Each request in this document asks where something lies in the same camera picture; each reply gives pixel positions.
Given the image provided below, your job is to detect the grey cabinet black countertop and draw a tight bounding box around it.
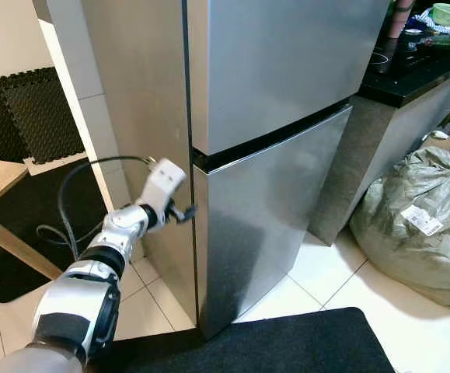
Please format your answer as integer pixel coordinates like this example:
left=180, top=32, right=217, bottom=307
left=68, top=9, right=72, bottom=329
left=309, top=0, right=450, bottom=246

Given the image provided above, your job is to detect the pink tumbler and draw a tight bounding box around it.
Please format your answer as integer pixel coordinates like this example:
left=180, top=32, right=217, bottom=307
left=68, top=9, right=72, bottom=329
left=385, top=0, right=417, bottom=41

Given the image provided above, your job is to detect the black doormat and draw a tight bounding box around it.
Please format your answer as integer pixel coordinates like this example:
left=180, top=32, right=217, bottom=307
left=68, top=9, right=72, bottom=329
left=92, top=306, right=397, bottom=373

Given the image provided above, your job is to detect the grey green woven sack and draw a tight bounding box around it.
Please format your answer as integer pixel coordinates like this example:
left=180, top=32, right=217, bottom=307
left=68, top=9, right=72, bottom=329
left=349, top=144, right=450, bottom=313

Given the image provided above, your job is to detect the silver fridge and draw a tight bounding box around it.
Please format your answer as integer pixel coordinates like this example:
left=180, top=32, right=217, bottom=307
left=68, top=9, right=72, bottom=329
left=79, top=0, right=393, bottom=340

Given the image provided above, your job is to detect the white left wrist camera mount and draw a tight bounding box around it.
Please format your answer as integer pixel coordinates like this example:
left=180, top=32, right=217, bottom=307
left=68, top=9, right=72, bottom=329
left=135, top=158, right=188, bottom=222

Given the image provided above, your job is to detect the black foam puzzle mat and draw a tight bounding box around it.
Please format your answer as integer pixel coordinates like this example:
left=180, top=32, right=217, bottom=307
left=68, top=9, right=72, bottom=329
left=0, top=67, right=86, bottom=165

